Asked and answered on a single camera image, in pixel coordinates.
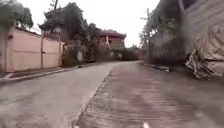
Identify red-roofed building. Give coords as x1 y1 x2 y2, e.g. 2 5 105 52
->
97 29 128 52

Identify grey concrete road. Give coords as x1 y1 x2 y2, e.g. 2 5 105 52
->
0 60 224 128

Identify building with tiered roof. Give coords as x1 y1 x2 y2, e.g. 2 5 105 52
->
37 6 73 43

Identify concrete kerb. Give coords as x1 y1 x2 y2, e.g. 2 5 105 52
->
0 62 101 84

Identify tan tarp pile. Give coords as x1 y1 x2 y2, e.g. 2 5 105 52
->
185 24 224 80

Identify trees beside pink wall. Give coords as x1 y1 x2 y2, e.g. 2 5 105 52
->
60 2 103 67

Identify dark low wall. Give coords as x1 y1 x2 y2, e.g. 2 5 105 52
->
147 31 187 66

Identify trees by grey wall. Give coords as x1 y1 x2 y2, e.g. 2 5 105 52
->
138 0 184 51

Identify pink wall with gate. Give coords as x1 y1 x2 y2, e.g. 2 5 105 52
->
5 26 66 73

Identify grey block wall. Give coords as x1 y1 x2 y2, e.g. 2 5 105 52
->
181 0 224 56

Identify tree over weathered wall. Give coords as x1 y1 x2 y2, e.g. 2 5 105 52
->
0 0 35 32

